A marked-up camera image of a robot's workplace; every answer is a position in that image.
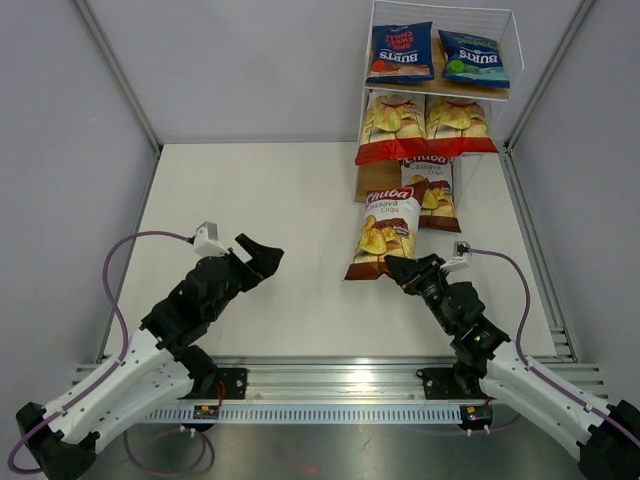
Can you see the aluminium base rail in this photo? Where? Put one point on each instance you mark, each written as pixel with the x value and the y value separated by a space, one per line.
pixel 340 390

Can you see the left aluminium frame post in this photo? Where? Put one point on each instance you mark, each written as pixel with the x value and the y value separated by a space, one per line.
pixel 90 22

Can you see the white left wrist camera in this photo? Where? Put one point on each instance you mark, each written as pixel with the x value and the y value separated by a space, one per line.
pixel 205 241

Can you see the red Chuba bag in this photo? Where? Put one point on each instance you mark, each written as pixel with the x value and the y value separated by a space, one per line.
pixel 456 126
pixel 393 127

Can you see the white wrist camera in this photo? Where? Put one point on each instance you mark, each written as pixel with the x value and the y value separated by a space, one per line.
pixel 460 258
pixel 205 241

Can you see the right aluminium frame post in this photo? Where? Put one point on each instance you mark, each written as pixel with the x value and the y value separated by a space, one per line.
pixel 566 40

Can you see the brown Chuba bag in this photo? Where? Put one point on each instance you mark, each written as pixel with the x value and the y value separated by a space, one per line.
pixel 390 229
pixel 438 210

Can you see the blue Burts spicy chilli bag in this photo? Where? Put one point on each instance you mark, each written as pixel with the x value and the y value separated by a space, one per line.
pixel 401 54

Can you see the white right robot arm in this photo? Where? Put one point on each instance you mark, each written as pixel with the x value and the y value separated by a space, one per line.
pixel 602 438

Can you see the blue Burts sea salt bag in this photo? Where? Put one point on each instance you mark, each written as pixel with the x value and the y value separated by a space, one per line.
pixel 472 59

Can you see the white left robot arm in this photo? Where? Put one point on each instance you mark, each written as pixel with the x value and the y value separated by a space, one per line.
pixel 159 362

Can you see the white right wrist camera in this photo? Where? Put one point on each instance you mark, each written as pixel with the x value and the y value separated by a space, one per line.
pixel 460 258

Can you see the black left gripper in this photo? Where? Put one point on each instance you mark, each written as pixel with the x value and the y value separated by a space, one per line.
pixel 264 262

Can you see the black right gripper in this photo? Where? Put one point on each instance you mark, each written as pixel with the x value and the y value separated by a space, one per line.
pixel 410 273

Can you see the aluminium frame post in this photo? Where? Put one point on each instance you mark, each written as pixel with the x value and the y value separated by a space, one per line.
pixel 90 22
pixel 566 40

